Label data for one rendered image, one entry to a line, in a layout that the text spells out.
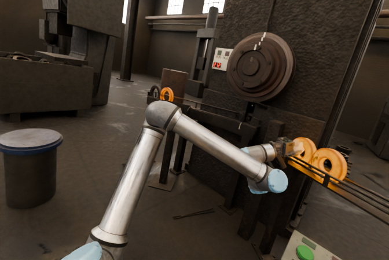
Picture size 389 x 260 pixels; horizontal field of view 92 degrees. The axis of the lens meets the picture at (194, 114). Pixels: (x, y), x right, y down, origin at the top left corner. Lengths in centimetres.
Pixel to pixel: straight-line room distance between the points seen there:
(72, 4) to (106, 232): 289
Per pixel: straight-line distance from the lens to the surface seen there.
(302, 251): 72
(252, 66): 132
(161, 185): 177
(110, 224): 90
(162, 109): 77
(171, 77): 409
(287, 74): 133
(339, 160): 105
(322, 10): 155
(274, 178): 85
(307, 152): 116
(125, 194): 87
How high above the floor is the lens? 104
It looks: 14 degrees down
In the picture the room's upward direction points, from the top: 11 degrees clockwise
